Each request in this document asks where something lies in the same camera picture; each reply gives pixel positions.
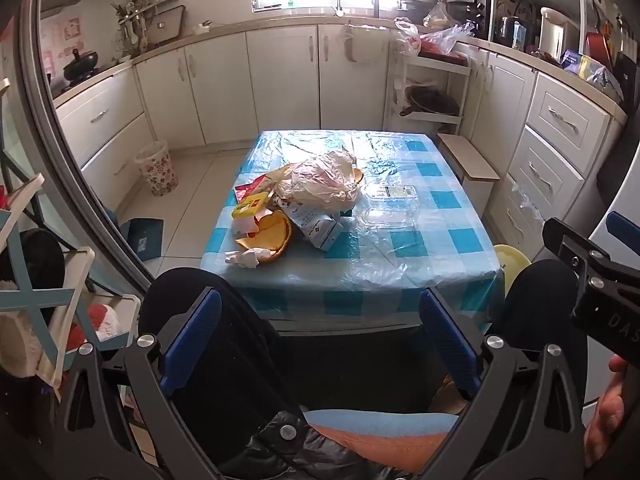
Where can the pale yellow plastic bin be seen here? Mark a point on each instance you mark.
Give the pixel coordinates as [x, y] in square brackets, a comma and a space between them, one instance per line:
[510, 260]

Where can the steel kettle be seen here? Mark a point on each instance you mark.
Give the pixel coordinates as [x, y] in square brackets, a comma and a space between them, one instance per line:
[509, 30]

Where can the white red printed plastic bag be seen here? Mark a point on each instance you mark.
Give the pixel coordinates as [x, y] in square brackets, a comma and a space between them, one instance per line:
[407, 40]

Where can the clear crumpled plastic bag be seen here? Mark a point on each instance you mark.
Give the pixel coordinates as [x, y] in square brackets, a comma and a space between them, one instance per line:
[445, 37]

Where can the teal carton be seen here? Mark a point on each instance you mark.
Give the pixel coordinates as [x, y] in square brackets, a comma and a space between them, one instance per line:
[520, 36]

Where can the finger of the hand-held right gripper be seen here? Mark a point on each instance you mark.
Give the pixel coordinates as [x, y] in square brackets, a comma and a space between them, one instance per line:
[627, 230]
[575, 255]

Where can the white refrigerator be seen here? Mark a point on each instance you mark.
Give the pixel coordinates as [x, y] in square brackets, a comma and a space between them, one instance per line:
[595, 380]

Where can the dark red tray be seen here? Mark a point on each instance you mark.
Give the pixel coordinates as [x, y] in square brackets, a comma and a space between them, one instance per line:
[450, 58]

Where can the black frying pan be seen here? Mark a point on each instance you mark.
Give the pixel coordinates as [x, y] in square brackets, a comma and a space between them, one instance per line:
[432, 101]

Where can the pink wall sticker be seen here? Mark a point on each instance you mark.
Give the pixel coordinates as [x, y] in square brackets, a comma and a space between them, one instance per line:
[70, 30]

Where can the white shelf rack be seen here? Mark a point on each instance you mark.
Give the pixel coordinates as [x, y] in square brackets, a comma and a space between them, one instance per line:
[435, 116]

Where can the clear plastic scrap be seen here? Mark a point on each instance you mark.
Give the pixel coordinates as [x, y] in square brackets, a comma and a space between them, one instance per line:
[530, 205]

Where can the white base cabinet with drawers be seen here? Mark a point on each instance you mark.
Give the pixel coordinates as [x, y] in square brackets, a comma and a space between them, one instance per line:
[555, 115]

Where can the silver foil bag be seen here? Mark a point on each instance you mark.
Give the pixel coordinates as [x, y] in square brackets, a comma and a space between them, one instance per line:
[607, 82]

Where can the blue white drink carton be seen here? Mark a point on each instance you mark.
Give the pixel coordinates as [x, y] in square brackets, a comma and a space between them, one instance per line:
[320, 227]

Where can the white corner kitchen cabinets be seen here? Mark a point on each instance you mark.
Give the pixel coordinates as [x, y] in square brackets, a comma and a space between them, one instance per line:
[280, 75]

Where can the large orange peel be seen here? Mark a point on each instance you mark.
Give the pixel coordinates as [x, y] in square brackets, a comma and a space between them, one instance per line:
[272, 230]

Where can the blue box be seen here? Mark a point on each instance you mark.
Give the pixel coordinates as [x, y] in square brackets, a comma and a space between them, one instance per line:
[570, 58]

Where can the blue checked plastic tablecloth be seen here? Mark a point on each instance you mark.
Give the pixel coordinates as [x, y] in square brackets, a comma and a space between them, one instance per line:
[450, 200]

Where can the clear bag of bread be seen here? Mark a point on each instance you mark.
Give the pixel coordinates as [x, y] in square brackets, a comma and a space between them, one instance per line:
[439, 15]

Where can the yellow snack wrapper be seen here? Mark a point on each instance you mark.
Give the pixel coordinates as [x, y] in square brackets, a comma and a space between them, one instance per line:
[250, 207]

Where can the black wok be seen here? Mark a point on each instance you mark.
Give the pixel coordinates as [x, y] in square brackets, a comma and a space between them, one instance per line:
[80, 66]

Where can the black framed tray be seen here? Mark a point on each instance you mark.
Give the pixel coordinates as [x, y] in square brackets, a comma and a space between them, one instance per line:
[167, 25]

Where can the teal white folding rack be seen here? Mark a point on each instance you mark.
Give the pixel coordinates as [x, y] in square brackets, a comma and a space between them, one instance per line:
[30, 301]

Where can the beige plastic bag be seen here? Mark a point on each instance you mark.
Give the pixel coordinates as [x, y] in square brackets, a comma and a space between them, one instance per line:
[320, 180]

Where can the white thermos jug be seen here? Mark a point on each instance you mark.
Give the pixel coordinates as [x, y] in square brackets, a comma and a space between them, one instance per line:
[550, 35]

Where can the red white cloth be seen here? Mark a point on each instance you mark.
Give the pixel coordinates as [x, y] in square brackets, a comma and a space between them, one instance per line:
[102, 322]

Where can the yellow packet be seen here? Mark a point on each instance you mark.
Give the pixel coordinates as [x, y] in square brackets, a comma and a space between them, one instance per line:
[592, 66]

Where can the black cloth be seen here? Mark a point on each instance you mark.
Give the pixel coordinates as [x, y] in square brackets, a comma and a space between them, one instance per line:
[40, 260]

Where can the red pot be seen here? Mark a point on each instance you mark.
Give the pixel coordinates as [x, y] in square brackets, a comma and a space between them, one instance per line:
[597, 47]

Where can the clear labelled plastic tray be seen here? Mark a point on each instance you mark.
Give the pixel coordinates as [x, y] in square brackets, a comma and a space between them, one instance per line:
[395, 191]

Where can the floral wastebasket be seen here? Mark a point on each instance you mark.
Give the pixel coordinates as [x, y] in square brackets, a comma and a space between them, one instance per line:
[160, 175]

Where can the utensil holder with utensils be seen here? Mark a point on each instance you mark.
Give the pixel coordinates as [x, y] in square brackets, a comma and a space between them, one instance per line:
[131, 25]

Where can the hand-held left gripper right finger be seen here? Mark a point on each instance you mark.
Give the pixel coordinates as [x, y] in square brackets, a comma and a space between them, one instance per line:
[450, 340]

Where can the small white step stool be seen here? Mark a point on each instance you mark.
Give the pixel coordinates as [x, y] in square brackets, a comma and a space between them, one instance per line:
[467, 157]

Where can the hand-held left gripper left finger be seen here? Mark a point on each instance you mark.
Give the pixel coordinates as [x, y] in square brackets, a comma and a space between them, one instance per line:
[192, 340]

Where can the clear plastic clamshell box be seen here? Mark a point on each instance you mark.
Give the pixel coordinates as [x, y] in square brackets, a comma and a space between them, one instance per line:
[387, 217]

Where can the white crumpled tissue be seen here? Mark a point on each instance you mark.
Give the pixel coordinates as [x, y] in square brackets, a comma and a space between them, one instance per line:
[245, 258]

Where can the person's right hand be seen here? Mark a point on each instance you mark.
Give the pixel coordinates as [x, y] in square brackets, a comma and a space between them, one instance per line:
[607, 415]

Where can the black toaster oven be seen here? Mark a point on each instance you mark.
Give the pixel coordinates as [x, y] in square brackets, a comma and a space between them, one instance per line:
[467, 10]

